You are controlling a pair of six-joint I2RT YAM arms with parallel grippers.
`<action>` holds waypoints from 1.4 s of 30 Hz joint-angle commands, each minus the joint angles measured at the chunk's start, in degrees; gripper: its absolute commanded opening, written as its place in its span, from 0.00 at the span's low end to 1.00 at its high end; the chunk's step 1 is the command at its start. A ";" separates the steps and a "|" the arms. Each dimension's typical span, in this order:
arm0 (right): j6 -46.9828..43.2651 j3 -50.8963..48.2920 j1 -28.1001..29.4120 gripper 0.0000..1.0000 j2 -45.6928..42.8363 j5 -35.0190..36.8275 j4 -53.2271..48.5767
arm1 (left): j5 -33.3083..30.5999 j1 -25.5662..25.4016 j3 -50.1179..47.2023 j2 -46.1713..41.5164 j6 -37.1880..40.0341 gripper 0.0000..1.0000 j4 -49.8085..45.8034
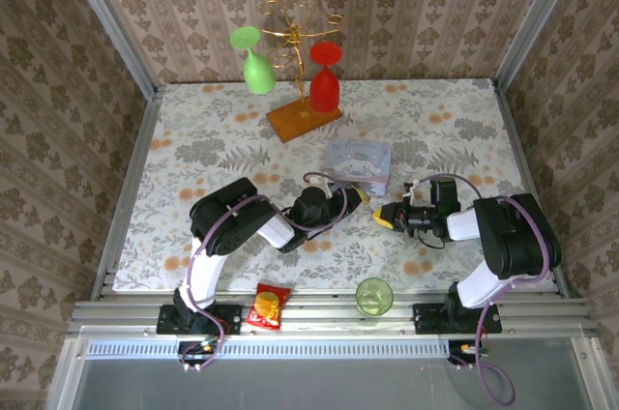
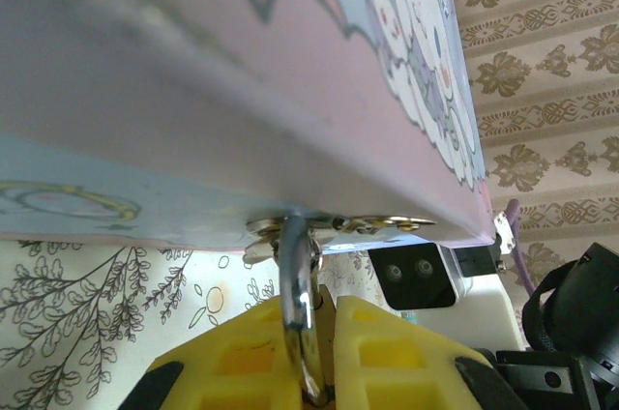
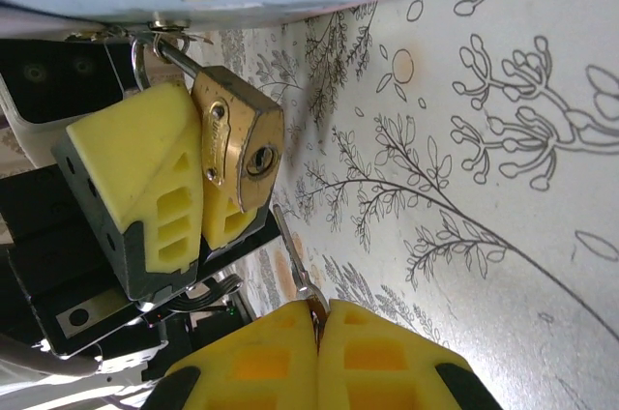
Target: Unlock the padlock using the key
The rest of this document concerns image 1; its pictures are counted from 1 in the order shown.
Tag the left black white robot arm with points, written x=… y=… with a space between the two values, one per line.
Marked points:
x=232 y=221

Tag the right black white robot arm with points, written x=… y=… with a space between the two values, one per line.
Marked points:
x=512 y=236

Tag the green translucent plastic cup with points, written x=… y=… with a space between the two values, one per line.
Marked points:
x=374 y=298

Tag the aluminium frame post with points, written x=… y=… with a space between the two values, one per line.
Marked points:
x=537 y=18
x=111 y=23

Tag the red snack packet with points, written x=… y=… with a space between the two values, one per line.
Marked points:
x=267 y=307

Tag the floral tablecloth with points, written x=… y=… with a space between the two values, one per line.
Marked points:
x=217 y=139

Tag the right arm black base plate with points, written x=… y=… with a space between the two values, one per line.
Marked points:
x=428 y=320

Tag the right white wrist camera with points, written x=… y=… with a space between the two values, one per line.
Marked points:
x=411 y=192

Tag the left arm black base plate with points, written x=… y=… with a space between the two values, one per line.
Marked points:
x=229 y=320

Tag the red plastic wine glass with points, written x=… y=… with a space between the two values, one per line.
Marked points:
x=324 y=91

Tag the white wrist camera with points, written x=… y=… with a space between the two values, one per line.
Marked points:
x=321 y=186
x=411 y=192

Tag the green plastic wine glass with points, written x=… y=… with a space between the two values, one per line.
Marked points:
x=258 y=74

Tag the grey metal panel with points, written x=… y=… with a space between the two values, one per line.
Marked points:
x=314 y=386

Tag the aluminium side rail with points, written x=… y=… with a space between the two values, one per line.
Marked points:
x=138 y=154
x=524 y=158

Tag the blue cartoon tin box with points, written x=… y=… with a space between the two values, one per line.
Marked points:
x=360 y=161

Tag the aluminium front rail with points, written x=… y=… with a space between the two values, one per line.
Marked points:
x=329 y=323

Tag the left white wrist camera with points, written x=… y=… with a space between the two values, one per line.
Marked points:
x=321 y=186

